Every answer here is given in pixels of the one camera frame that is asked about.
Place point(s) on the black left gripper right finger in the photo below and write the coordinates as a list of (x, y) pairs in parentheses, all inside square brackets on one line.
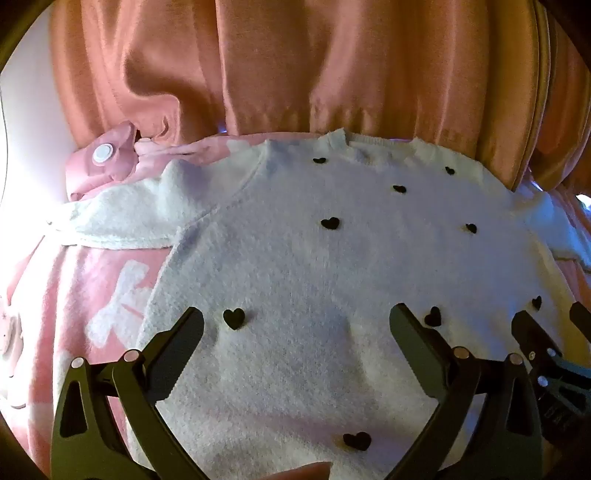
[(507, 440)]

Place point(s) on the person's hand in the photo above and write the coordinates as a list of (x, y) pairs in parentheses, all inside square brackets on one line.
[(313, 471)]

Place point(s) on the orange curtain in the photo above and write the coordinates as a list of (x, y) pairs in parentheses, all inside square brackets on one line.
[(497, 81)]

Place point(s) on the white sweater with black hearts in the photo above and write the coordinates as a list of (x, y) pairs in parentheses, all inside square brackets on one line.
[(296, 252)]

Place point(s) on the pink patterned blanket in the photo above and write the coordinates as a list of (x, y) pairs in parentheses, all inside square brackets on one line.
[(68, 301)]

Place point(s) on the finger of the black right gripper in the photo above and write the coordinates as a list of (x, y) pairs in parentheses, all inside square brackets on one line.
[(534, 342), (580, 316)]

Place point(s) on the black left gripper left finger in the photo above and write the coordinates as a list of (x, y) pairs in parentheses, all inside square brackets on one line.
[(86, 442)]

